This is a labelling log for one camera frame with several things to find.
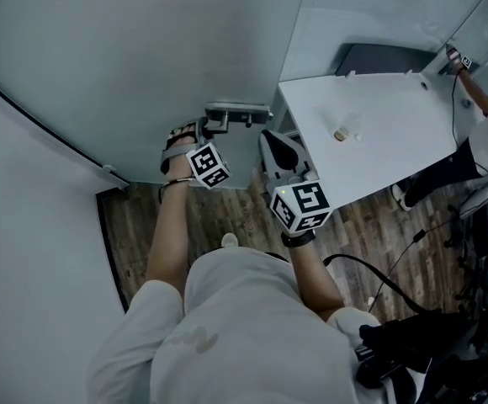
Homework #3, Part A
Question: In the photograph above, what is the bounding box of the black wrist strap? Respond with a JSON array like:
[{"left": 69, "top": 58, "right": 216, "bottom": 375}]
[{"left": 280, "top": 229, "right": 317, "bottom": 248}]

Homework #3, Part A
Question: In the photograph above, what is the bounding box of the thin black floor cable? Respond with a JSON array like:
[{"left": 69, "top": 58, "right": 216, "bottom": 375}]
[{"left": 368, "top": 219, "right": 454, "bottom": 313}]

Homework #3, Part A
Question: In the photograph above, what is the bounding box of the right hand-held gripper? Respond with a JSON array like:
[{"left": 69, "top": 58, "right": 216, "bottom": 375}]
[{"left": 258, "top": 130, "right": 332, "bottom": 234}]

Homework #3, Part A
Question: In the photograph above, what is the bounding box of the thin metal bracelet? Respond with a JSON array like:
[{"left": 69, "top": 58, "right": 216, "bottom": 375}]
[{"left": 159, "top": 176, "right": 195, "bottom": 189}]

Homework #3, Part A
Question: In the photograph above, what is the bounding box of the person's left hand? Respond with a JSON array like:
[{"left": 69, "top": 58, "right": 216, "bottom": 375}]
[{"left": 160, "top": 120, "right": 201, "bottom": 181}]

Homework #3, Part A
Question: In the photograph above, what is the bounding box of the person's right forearm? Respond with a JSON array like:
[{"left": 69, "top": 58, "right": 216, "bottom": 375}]
[{"left": 285, "top": 242, "right": 346, "bottom": 322}]

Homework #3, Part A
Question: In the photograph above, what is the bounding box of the person's white shirt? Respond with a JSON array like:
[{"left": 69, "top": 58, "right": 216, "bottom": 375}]
[{"left": 84, "top": 246, "right": 382, "bottom": 404}]

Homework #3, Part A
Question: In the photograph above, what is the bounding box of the thick black cable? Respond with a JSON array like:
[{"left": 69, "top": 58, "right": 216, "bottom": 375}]
[{"left": 322, "top": 253, "right": 424, "bottom": 313}]

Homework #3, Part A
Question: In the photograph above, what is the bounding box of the office chair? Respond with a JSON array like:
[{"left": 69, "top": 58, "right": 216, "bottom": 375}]
[{"left": 443, "top": 181, "right": 488, "bottom": 311}]

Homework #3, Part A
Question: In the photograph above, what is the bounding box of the black equipment box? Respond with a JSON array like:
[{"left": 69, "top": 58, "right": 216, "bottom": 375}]
[{"left": 355, "top": 309, "right": 488, "bottom": 404}]

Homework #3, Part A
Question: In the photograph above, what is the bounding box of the person's left forearm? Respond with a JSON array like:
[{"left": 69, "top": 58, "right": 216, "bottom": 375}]
[{"left": 145, "top": 178, "right": 199, "bottom": 298}]

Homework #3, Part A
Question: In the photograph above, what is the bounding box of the long white desk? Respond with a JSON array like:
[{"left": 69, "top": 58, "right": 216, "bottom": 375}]
[{"left": 277, "top": 68, "right": 480, "bottom": 208}]

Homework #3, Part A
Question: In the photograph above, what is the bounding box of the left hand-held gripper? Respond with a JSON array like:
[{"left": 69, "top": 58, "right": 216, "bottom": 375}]
[{"left": 183, "top": 117, "right": 231, "bottom": 190}]

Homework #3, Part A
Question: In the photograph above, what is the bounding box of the silver door lever handle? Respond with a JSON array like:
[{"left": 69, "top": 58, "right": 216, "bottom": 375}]
[{"left": 204, "top": 101, "right": 274, "bottom": 136}]

